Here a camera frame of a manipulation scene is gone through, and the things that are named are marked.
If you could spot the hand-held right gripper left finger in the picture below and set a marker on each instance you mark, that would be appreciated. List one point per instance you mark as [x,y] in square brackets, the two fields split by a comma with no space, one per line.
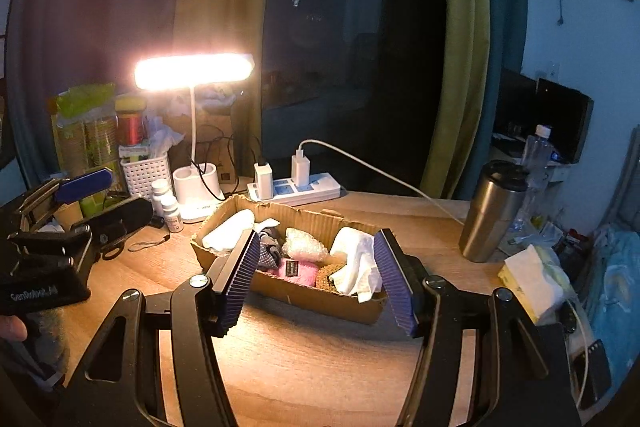
[245,277]

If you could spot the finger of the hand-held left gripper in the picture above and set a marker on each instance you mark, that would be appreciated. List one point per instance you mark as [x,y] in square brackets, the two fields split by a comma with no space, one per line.
[82,186]
[120,219]

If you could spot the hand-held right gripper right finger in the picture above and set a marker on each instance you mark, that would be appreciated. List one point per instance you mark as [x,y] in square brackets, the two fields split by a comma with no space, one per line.
[395,287]

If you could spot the dark patterned socks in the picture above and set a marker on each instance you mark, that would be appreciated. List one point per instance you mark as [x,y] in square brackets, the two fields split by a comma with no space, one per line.
[269,254]

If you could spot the white paper towel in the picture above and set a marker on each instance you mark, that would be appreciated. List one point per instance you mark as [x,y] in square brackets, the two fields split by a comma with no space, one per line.
[355,262]

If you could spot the pink fluffy cloth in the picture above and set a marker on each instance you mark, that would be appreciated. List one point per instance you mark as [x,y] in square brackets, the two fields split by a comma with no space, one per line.
[300,277]

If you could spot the small white cloth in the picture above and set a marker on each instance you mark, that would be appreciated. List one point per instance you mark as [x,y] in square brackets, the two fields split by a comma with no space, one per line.
[267,225]

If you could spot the brown cardboard box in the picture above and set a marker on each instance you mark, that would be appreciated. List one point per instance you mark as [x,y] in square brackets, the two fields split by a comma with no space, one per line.
[300,302]

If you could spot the brown scouring sponge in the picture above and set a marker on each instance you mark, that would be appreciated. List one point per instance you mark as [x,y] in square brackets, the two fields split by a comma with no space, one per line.
[330,281]

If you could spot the person's left hand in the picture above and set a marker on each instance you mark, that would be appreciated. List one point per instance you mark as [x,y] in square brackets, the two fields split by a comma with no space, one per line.
[12,329]

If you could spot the white plastic basket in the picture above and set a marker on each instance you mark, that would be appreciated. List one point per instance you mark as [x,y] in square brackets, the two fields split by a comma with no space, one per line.
[142,179]

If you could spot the large white pill bottle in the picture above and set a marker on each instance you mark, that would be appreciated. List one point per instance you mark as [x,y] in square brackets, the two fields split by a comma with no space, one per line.
[160,194]

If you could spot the small white pill bottle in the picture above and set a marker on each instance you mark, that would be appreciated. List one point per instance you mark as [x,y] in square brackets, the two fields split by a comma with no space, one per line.
[171,217]

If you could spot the green snack bag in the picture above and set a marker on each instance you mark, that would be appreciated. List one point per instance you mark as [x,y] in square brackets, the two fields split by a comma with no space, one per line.
[85,127]

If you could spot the green white box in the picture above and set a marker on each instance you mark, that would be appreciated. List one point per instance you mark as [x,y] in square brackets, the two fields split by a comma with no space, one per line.
[135,153]

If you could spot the red can yellow lid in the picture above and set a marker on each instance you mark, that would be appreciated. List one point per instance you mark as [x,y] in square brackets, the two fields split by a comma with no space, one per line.
[130,124]

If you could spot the white desk lamp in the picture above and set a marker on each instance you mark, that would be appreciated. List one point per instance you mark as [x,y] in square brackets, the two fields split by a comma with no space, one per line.
[200,202]

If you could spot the crumpled white plastic bag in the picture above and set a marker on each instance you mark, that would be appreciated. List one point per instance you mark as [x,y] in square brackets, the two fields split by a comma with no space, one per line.
[162,134]

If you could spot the small white charger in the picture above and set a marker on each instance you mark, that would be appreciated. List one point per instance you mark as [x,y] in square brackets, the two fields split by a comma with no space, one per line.
[263,179]

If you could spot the white power strip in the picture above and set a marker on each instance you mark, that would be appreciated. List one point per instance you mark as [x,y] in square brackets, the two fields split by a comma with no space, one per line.
[320,189]

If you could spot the stainless steel tumbler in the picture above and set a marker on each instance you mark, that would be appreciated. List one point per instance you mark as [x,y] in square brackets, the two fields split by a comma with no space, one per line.
[487,217]

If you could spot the yellow white tissue box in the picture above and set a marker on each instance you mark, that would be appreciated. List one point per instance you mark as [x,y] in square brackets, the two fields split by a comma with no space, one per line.
[530,277]

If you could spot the clear plastic water bottle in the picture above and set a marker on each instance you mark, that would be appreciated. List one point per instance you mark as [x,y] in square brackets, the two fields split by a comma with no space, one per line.
[539,157]

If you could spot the black phone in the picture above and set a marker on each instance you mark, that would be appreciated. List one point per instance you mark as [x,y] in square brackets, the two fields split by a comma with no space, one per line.
[595,372]

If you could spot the blue bedding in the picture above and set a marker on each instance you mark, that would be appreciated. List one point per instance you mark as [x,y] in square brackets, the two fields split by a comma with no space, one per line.
[617,297]

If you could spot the black monitor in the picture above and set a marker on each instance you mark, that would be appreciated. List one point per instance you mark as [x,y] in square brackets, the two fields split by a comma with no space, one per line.
[550,117]

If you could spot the grey padded headboard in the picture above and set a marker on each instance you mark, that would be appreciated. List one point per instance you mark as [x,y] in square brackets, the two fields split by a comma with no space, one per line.
[631,177]

